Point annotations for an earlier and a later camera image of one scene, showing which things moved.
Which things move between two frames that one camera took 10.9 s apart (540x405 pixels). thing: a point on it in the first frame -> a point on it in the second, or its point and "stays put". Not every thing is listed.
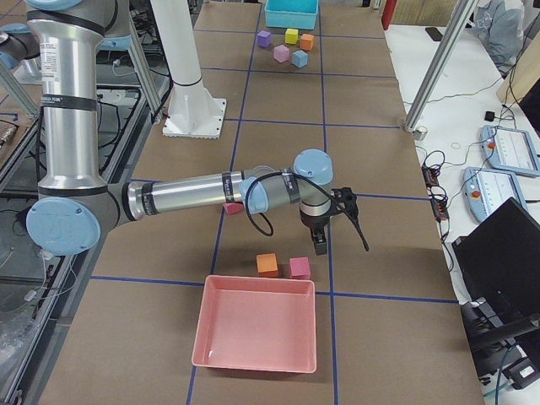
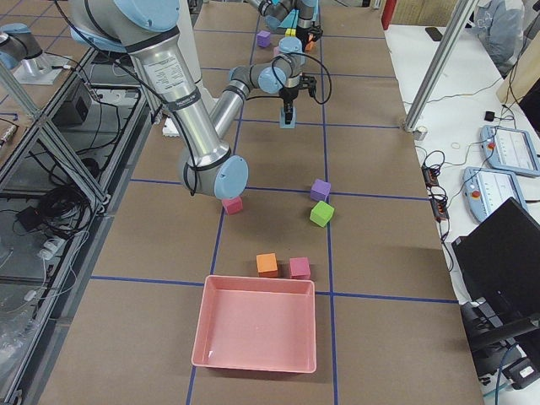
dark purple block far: [263, 39] stays put
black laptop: [500, 261] stays put
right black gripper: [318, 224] -> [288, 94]
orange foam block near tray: [267, 265] stays put
